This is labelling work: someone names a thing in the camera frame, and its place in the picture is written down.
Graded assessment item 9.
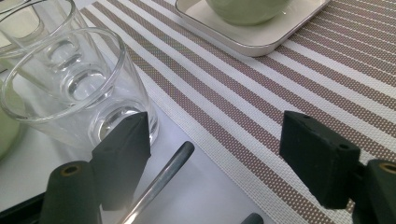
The brown white striped placemat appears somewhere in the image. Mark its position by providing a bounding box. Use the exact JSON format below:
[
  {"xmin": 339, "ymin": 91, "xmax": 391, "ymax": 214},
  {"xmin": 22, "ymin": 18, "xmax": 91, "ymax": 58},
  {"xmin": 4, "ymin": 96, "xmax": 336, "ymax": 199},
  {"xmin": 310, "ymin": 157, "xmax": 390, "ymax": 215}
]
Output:
[{"xmin": 78, "ymin": 0, "xmax": 396, "ymax": 224}]

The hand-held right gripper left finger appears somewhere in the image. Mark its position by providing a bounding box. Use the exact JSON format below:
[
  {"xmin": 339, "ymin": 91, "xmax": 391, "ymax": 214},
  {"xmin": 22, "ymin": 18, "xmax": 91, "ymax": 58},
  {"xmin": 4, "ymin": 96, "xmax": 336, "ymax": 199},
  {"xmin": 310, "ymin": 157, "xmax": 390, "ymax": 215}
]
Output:
[{"xmin": 92, "ymin": 111, "xmax": 152, "ymax": 211}]

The white square plate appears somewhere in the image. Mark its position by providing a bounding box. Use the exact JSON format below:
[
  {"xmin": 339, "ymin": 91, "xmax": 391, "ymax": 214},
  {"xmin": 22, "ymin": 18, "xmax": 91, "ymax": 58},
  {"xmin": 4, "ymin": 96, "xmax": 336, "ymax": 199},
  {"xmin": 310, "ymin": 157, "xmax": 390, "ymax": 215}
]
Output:
[{"xmin": 174, "ymin": 0, "xmax": 331, "ymax": 58}]

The green ceramic bowl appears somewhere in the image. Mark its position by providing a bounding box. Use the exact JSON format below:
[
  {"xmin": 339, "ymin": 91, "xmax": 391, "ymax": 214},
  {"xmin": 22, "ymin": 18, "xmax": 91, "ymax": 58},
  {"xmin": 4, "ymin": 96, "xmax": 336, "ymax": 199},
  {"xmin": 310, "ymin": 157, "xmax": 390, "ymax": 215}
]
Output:
[
  {"xmin": 204, "ymin": 0, "xmax": 293, "ymax": 27},
  {"xmin": 0, "ymin": 80, "xmax": 27, "ymax": 160}
]

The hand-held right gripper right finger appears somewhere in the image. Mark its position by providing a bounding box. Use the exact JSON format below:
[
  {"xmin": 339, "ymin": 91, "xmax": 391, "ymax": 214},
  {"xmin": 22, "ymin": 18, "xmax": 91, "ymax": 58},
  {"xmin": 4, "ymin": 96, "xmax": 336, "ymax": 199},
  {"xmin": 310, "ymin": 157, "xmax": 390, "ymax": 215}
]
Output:
[{"xmin": 278, "ymin": 110, "xmax": 362, "ymax": 210}]

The clear drinking glass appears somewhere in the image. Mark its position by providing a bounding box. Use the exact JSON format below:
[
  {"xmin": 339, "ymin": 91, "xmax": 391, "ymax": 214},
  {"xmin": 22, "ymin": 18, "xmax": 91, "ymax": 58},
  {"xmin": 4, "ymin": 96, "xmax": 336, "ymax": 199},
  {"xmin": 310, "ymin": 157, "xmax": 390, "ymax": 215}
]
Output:
[
  {"xmin": 0, "ymin": 0, "xmax": 48, "ymax": 50},
  {"xmin": 0, "ymin": 0, "xmax": 92, "ymax": 104},
  {"xmin": 0, "ymin": 27, "xmax": 160, "ymax": 150}
]

